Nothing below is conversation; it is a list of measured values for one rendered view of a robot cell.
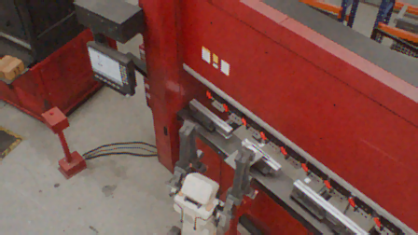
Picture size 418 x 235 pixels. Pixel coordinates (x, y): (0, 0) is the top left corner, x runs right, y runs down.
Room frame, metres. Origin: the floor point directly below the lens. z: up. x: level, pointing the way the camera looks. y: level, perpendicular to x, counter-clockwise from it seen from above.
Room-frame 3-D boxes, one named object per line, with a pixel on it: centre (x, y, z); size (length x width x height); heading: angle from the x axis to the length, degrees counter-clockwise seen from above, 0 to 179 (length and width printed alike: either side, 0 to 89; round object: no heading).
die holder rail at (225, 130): (2.80, -0.02, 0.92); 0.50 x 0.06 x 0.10; 43
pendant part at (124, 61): (2.92, 0.78, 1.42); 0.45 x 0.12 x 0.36; 55
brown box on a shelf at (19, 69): (3.36, 1.93, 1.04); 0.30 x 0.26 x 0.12; 57
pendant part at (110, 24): (3.02, 0.77, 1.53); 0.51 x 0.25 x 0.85; 55
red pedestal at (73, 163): (2.95, 1.44, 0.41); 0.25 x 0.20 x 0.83; 133
